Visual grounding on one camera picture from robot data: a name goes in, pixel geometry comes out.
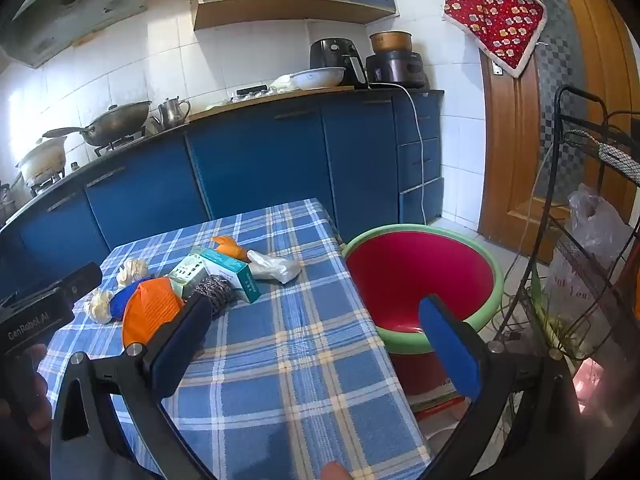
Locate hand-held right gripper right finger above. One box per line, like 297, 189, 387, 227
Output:
419, 294, 583, 480

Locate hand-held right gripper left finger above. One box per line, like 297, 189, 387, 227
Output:
50, 296, 215, 480

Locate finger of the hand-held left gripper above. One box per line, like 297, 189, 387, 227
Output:
47, 262, 103, 306

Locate white tissue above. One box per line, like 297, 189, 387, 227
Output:
87, 289, 117, 324
116, 257, 151, 288

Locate blue round lid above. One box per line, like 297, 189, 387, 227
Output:
109, 277, 151, 321

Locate orange plastic packet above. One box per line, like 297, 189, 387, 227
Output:
121, 279, 186, 346

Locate red bucket with green rim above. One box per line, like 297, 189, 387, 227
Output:
341, 225, 505, 401

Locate green and white box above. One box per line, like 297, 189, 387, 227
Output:
167, 255, 211, 301

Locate teal and white box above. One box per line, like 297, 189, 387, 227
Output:
200, 248, 263, 304

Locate orange peel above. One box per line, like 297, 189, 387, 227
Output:
211, 236, 249, 262

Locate white plastic bag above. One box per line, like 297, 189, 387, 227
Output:
270, 74, 306, 92
246, 250, 302, 284

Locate person's left hand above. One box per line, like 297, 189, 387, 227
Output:
27, 347, 55, 448

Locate metal pot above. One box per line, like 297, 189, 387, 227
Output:
0, 182, 18, 222

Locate green onions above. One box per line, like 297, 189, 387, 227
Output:
530, 270, 586, 358

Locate white cooking pot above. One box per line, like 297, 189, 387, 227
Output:
15, 136, 68, 185

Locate blue plaid tablecloth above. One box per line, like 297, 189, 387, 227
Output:
47, 198, 436, 480

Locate gas stove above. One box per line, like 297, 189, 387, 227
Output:
27, 127, 151, 197

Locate pink box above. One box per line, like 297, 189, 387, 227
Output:
572, 360, 607, 411

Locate black metal rack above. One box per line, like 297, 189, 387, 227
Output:
495, 85, 640, 480

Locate dark wok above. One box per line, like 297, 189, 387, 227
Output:
42, 101, 152, 147

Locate metal kettle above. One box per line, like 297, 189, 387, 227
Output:
151, 97, 192, 130

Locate wooden door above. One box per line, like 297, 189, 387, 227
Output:
477, 0, 640, 266

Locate blue base cabinets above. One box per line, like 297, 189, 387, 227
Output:
0, 91, 446, 301

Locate grey range hood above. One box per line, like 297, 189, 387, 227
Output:
0, 0, 148, 68

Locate dark rice cooker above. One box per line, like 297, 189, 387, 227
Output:
365, 50, 427, 88

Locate white bowl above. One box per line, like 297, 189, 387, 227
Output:
290, 66, 346, 91

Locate golden inner pot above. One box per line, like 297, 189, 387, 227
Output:
369, 31, 413, 53

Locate black air fryer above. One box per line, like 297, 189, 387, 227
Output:
309, 37, 370, 90

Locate red floral quilted cloth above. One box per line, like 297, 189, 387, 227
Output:
442, 0, 547, 78

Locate white power cable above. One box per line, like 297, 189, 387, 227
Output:
397, 85, 432, 226

